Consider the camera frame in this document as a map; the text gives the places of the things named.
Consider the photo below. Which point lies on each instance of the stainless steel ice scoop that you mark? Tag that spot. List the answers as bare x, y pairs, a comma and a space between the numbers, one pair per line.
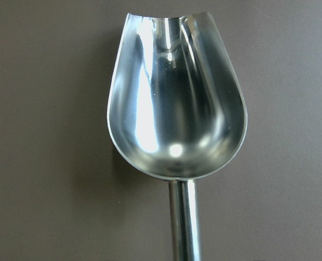
176, 111

